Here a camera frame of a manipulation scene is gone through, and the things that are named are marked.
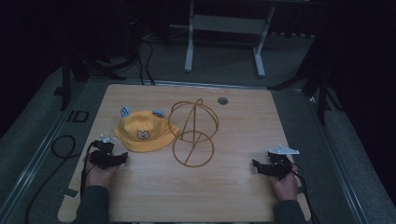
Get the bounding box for person's right hand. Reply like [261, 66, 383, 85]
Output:
[268, 170, 301, 203]

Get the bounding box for black hanging cables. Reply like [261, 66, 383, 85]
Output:
[136, 36, 157, 87]

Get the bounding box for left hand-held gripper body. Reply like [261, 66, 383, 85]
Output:
[88, 133, 117, 171]

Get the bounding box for black tripod stand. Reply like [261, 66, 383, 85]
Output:
[59, 46, 139, 112]
[266, 40, 344, 127]

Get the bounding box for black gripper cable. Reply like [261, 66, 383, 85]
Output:
[79, 141, 95, 198]
[290, 161, 322, 224]

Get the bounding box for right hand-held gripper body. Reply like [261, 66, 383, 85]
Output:
[266, 144, 301, 181]

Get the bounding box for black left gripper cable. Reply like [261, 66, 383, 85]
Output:
[79, 141, 95, 198]

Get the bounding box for white metal table frame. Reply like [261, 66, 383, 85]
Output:
[184, 0, 276, 78]

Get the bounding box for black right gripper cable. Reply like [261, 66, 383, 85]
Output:
[290, 161, 322, 224]

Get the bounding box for black floor cable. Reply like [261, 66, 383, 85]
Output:
[24, 134, 78, 224]

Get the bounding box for golden wire hat stand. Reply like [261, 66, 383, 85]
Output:
[167, 98, 220, 169]

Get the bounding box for yellow bear bucket hat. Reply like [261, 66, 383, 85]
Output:
[113, 105, 181, 154]

